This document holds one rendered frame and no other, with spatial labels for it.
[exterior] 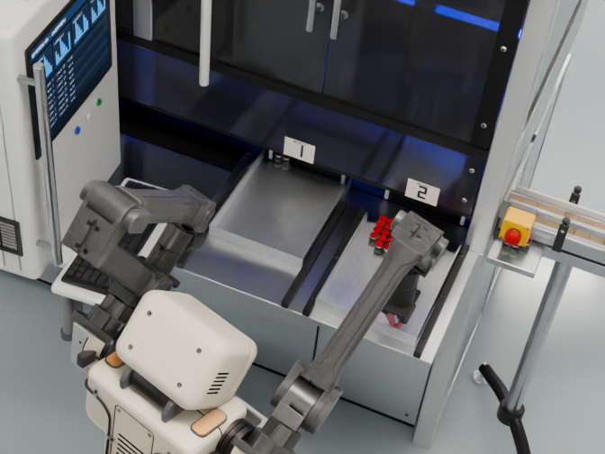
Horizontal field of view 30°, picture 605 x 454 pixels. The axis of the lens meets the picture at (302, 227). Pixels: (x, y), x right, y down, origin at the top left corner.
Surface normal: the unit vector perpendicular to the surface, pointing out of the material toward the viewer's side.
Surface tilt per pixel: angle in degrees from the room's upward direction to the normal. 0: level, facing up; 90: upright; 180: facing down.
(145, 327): 48
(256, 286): 0
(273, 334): 90
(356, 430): 0
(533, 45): 90
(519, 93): 90
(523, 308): 0
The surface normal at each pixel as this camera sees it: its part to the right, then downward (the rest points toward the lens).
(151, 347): -0.42, -0.11
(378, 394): -0.39, 0.62
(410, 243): -0.17, -0.03
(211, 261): 0.08, -0.71
